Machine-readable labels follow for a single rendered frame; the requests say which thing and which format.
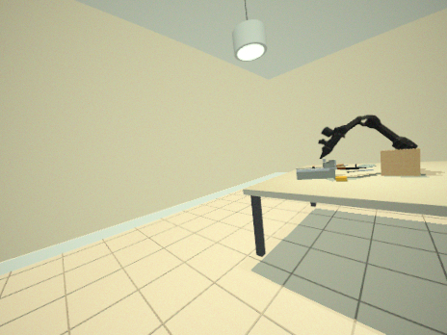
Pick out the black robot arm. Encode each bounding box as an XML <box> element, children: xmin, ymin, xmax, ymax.
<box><xmin>322</xmin><ymin>116</ymin><xmax>418</xmax><ymax>150</ymax></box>

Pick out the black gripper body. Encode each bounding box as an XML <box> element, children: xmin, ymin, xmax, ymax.
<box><xmin>322</xmin><ymin>138</ymin><xmax>337</xmax><ymax>153</ymax></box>

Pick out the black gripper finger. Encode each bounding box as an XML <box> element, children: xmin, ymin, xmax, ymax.
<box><xmin>320</xmin><ymin>148</ymin><xmax>329</xmax><ymax>159</ymax></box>

